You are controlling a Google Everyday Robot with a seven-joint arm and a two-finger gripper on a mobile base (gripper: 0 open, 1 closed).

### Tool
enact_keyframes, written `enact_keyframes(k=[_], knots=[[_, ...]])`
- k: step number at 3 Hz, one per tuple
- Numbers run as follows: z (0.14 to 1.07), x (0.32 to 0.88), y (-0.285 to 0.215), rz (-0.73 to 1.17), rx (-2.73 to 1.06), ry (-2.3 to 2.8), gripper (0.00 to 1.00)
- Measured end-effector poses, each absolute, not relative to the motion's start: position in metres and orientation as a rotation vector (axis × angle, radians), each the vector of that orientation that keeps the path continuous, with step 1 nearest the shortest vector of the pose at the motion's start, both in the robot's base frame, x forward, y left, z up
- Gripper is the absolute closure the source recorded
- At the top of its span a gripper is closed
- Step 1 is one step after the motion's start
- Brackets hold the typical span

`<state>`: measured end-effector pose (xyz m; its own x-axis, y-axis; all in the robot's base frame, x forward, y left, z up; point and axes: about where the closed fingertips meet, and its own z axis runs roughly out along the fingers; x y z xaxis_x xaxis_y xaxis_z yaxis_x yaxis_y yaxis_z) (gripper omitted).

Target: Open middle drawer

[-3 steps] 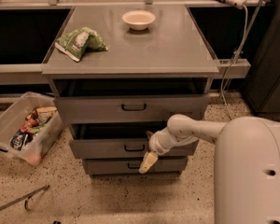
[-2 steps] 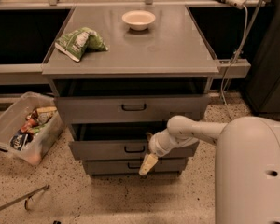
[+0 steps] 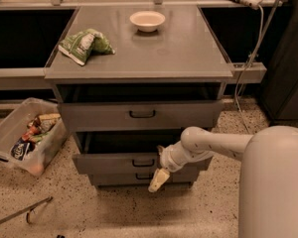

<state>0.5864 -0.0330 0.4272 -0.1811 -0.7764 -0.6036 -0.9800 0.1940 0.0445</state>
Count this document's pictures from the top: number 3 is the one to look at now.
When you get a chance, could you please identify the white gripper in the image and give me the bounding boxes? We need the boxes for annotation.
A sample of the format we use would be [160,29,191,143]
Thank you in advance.
[148,142,195,192]

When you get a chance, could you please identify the grey drawer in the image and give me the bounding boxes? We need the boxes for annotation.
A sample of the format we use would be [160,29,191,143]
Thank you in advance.
[88,167,200,186]
[72,131,213,177]
[59,100,224,132]

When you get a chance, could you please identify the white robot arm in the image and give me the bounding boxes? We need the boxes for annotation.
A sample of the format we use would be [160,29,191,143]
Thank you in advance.
[148,126,298,238]

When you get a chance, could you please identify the grey bottom drawer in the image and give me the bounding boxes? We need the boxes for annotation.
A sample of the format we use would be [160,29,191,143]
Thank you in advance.
[88,167,200,186]

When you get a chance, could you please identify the grey drawer cabinet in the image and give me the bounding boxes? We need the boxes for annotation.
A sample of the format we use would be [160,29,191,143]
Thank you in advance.
[44,4,235,188]

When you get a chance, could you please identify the grey top drawer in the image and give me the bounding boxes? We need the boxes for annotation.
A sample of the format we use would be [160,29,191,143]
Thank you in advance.
[59,100,224,132]

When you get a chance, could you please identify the tan snack packet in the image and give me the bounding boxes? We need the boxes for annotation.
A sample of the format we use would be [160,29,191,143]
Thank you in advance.
[38,113,61,133]

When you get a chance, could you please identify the clear plastic bin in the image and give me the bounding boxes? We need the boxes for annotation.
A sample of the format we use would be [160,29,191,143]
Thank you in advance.
[0,98,68,177]

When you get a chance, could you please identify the red snack packet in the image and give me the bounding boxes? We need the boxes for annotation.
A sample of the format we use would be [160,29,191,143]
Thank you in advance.
[21,126,41,141]

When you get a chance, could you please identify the metal rod on floor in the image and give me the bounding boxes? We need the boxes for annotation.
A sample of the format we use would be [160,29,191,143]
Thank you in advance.
[0,196,53,225]

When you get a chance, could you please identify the green chip bag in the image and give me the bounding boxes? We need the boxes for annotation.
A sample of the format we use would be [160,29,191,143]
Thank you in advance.
[58,29,115,65]

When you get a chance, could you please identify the white bowl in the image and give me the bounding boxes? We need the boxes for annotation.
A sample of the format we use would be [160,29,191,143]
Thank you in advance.
[129,11,166,33]

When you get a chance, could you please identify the blue snack packet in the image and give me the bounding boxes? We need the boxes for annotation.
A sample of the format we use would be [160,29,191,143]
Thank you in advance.
[11,141,31,161]

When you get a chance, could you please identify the dark cabinet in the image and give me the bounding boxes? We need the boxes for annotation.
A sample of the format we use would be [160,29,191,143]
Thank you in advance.
[259,0,298,123]

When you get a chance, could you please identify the white cable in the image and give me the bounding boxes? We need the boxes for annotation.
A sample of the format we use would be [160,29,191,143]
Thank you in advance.
[233,4,265,134]

